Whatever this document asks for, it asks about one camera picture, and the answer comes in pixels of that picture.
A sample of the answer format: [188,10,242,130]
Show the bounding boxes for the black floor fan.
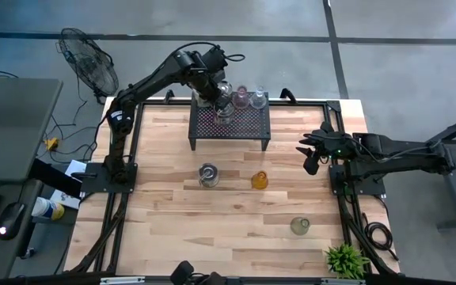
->
[57,27,120,105]

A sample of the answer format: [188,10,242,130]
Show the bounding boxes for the grey-green glass candlestick holder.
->
[290,216,311,237]

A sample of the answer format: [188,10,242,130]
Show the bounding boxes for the pink glass candlestick holder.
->
[232,85,250,110]

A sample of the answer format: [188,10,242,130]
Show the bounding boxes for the black perforated metal shelf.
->
[188,91,272,152]

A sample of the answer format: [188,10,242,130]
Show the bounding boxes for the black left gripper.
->
[192,70,233,118]

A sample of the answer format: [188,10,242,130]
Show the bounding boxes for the clear glass candlestick holder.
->
[249,85,268,110]

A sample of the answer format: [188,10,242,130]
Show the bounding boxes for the black aluminium rig frame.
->
[63,89,401,285]

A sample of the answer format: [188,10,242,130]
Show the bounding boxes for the white wipes canister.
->
[32,196,66,222]

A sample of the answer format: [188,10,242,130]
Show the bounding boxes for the silver candle tin brown tag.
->
[213,101,236,127]

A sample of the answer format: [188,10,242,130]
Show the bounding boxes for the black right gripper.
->
[295,120,356,176]

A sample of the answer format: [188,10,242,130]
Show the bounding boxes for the black computer mouse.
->
[0,202,26,241]

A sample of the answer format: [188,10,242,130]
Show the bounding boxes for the coiled black cable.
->
[364,213,399,262]

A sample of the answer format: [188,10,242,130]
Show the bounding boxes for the amber glass candlestick holder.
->
[250,170,269,191]

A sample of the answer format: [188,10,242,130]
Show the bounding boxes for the green plant white pot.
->
[325,243,371,280]

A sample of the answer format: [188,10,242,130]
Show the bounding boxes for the white paper sheets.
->
[49,159,89,210]

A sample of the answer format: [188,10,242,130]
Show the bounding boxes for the orange-label silver candle tin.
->
[216,80,234,97]

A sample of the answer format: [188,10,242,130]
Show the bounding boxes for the table-level camera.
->
[170,260,226,285]

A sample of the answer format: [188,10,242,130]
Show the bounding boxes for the green-label silver candle tin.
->
[198,162,220,188]

